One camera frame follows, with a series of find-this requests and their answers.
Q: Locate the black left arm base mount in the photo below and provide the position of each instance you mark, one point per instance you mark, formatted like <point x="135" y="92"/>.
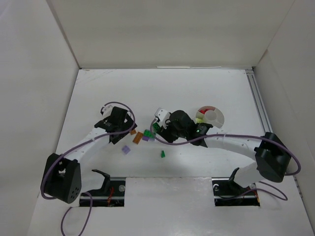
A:
<point x="99" y="189"/>

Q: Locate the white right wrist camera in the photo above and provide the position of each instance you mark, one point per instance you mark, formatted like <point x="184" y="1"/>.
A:
<point x="162" y="116"/>

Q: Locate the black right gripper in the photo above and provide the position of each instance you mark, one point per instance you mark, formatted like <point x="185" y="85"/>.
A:
<point x="162" y="132"/>

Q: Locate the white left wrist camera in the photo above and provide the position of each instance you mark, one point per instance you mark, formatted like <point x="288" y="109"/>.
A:
<point x="106" y="110"/>

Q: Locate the white round divided container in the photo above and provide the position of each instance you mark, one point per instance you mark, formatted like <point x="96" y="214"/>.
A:
<point x="214" y="116"/>

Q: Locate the aluminium rail right side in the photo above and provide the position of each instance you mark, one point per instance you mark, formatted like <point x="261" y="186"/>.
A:
<point x="258" y="101"/>

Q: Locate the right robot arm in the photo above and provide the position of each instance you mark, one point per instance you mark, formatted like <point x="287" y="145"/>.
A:
<point x="270" y="157"/>

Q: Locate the green 2x2 lego brick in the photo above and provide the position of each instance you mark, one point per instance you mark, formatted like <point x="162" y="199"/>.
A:
<point x="156" y="127"/>

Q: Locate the lime green lego brick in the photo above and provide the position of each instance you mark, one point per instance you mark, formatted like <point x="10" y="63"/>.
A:
<point x="200" y="120"/>

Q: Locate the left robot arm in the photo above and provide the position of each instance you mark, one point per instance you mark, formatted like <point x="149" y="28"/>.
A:
<point x="62" y="174"/>

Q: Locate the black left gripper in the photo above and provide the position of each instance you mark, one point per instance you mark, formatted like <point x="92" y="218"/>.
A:
<point x="123" y="132"/>

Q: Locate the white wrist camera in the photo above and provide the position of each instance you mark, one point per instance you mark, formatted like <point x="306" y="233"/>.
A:
<point x="162" y="116"/>
<point x="106" y="110"/>

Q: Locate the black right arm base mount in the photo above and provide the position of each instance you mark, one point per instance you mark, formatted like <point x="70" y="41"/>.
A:
<point x="229" y="194"/>

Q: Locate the lavender 2x2 lego brick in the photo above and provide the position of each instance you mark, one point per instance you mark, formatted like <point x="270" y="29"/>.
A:
<point x="126" y="149"/>

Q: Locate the green 2x4 lego brick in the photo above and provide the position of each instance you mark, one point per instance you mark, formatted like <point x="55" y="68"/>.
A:
<point x="148" y="133"/>

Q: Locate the small dark green lego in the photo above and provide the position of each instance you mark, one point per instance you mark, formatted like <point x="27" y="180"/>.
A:
<point x="162" y="154"/>

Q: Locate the red large lego brick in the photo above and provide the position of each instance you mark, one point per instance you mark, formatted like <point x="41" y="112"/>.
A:
<point x="203" y="110"/>

